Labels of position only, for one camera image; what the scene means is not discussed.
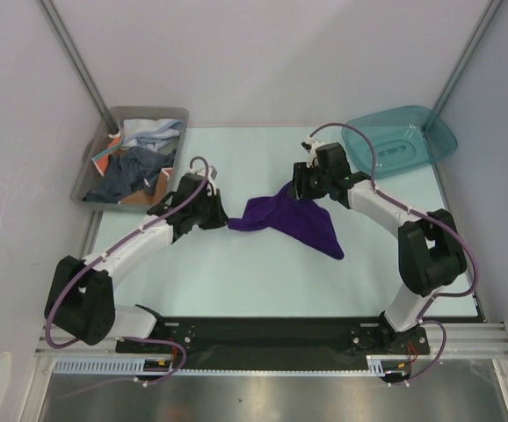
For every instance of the teal transparent plastic tray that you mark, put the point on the teal transparent plastic tray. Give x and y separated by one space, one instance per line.
404 139

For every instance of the right aluminium corner post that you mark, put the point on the right aluminium corner post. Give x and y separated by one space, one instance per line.
474 41

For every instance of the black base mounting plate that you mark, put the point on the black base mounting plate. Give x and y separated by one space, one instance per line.
346 334

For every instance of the light blue towel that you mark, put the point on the light blue towel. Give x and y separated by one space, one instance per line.
149 134

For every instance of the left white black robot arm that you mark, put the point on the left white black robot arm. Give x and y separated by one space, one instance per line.
81 300

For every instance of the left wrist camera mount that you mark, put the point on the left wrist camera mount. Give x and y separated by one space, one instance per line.
210 173

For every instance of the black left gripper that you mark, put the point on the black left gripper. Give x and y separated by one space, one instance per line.
220 218

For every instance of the purple microfiber towel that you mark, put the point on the purple microfiber towel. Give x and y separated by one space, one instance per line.
302 220

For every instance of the dark blue-grey towel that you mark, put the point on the dark blue-grey towel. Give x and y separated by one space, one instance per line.
137 170

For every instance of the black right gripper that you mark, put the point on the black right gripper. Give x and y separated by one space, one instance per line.
301 184

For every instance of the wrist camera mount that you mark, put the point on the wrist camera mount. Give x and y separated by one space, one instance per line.
210 173
311 145

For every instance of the aluminium corner post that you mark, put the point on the aluminium corner post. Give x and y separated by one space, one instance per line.
68 45
474 41

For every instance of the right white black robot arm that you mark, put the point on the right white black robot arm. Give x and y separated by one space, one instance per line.
430 257

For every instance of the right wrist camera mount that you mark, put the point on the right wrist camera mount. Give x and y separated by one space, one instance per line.
311 145

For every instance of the left aluminium corner post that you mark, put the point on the left aluminium corner post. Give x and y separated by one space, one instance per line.
68 45

